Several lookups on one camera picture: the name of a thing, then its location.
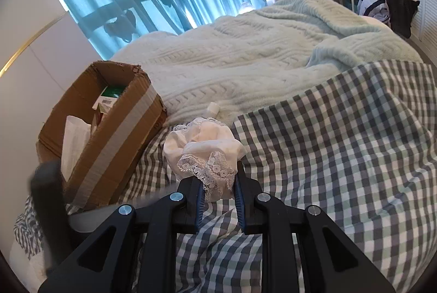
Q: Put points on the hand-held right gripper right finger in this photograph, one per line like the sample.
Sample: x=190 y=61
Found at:
x=249 y=211

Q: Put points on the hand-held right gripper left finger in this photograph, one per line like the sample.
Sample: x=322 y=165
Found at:
x=191 y=211

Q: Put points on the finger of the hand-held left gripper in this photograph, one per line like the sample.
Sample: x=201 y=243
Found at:
x=47 y=204

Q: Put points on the white navy tissue pack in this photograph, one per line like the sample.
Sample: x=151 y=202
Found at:
x=75 y=146

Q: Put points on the white lace cloth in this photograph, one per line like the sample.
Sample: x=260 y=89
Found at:
x=205 y=146

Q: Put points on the brown cardboard box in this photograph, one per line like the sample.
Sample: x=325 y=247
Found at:
x=112 y=160

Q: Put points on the tan printed box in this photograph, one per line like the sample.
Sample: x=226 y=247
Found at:
x=99 y=119

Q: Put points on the green medicine box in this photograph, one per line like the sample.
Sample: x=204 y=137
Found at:
x=112 y=93

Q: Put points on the grey striped cloth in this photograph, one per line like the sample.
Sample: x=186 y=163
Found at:
x=25 y=228

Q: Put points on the grey checked bedsheet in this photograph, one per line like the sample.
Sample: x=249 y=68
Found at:
x=324 y=160

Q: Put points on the white squeeze tube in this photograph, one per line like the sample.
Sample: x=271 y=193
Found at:
x=211 y=110

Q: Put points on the mint knitted blanket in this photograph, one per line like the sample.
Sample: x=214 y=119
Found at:
x=256 y=50

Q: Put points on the black jacket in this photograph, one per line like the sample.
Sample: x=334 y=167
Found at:
x=399 y=6

